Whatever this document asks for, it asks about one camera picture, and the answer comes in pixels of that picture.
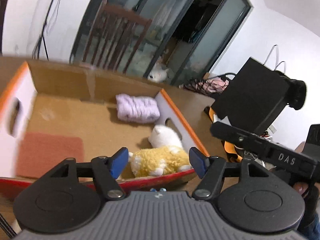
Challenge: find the yellow white plush toy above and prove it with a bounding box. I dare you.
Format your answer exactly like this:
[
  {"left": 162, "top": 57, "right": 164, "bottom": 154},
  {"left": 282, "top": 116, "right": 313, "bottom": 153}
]
[{"left": 129, "top": 125, "right": 192, "bottom": 177}]

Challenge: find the brown scouring sponge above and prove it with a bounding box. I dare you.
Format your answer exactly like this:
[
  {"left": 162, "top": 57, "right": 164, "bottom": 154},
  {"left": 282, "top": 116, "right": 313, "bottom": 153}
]
[{"left": 15, "top": 132, "right": 84, "bottom": 178}]

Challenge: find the pink stroller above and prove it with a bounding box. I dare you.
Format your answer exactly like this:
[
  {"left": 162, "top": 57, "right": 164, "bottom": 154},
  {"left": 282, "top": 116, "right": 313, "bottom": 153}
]
[{"left": 179, "top": 73, "right": 236, "bottom": 97}]

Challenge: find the red cardboard box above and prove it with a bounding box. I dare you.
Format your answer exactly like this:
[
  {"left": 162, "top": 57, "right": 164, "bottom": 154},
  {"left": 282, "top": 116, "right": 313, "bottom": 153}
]
[{"left": 1, "top": 57, "right": 208, "bottom": 198}]

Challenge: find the black paper bag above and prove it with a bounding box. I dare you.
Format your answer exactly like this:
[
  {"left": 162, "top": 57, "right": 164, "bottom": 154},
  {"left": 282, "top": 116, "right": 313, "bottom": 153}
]
[{"left": 212, "top": 57, "right": 289, "bottom": 135}]

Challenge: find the white dog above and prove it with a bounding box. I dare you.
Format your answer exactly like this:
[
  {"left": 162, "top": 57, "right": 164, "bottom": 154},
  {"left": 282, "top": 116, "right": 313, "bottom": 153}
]
[{"left": 148, "top": 63, "right": 169, "bottom": 83}]

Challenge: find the dark wooden chair middle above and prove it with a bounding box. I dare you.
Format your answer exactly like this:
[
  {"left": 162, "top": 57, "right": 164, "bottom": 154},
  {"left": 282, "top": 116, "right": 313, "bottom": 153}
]
[{"left": 81, "top": 0, "right": 152, "bottom": 74}]

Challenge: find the sliding glass door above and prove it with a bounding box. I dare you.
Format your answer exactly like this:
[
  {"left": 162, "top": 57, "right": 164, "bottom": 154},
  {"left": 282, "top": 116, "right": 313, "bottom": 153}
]
[{"left": 69, "top": 0, "right": 251, "bottom": 86}]

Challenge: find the studio light on stand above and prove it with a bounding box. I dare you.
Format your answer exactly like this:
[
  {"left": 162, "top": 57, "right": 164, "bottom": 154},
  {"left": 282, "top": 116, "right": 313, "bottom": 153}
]
[{"left": 31, "top": 0, "right": 54, "bottom": 60}]

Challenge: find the orange black strap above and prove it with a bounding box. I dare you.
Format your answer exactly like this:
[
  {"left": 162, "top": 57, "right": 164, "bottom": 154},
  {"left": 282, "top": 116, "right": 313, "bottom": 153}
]
[{"left": 203, "top": 106, "right": 245, "bottom": 163}]

